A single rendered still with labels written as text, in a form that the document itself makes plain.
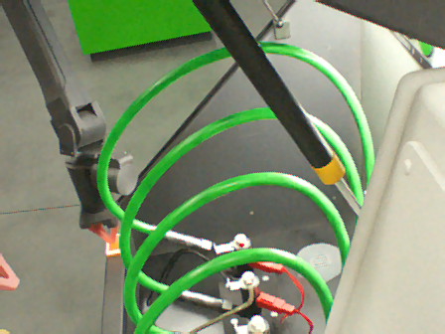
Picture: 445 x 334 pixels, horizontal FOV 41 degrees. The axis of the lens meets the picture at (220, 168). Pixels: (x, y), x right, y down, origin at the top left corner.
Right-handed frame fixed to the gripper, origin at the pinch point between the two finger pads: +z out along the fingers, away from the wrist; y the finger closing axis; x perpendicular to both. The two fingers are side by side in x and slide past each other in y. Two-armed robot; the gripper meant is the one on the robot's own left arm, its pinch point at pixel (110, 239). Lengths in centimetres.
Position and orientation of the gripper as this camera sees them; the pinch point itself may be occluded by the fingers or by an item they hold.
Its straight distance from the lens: 118.3
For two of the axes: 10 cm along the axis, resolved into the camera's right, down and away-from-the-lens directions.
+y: -1.1, -5.8, 8.1
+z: 1.6, 7.9, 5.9
